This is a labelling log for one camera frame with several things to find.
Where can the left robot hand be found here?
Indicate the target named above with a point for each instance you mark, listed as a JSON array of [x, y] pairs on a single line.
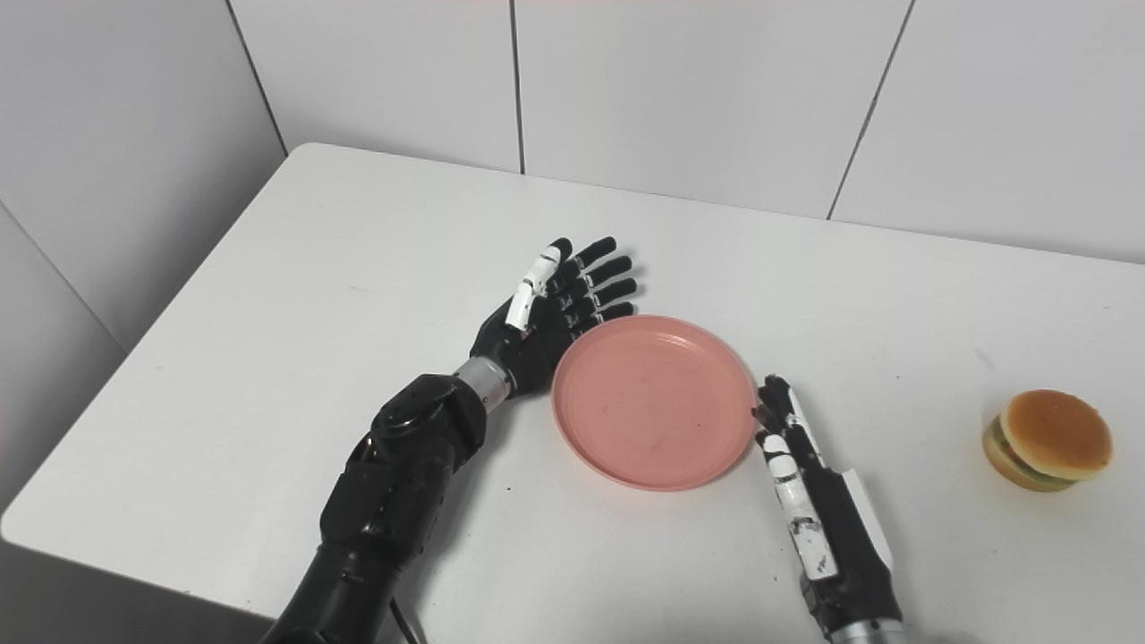
[[550, 313]]

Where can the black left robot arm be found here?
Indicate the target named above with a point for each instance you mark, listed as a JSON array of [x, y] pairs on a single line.
[[385, 501]]

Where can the toy hamburger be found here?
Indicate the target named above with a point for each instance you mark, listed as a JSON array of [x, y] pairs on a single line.
[[1048, 439]]

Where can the pink plate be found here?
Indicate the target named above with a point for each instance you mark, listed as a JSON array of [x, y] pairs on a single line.
[[653, 402]]

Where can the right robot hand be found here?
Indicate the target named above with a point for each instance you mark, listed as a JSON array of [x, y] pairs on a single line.
[[818, 510]]

